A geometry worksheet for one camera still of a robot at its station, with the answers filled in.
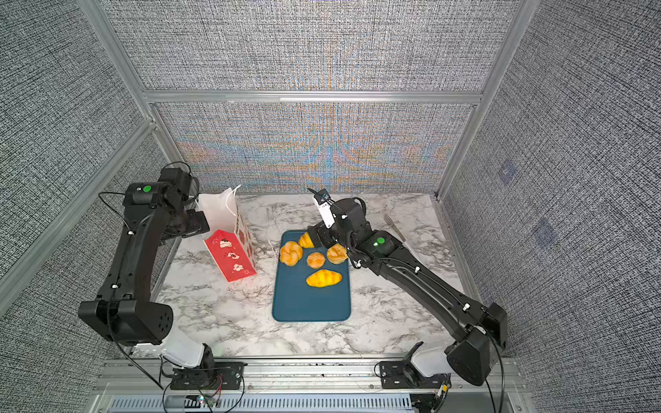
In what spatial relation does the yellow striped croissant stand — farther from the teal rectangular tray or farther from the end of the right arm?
the end of the right arm

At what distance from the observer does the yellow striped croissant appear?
909 millimetres

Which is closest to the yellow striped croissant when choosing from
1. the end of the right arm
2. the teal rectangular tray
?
the teal rectangular tray

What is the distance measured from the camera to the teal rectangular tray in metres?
0.86

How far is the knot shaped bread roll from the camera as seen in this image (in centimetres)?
97

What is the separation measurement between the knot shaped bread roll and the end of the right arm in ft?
1.04

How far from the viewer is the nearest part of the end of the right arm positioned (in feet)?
2.12

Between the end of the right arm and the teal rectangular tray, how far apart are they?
277mm

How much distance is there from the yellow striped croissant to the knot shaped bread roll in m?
0.09

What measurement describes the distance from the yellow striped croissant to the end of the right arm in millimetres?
267
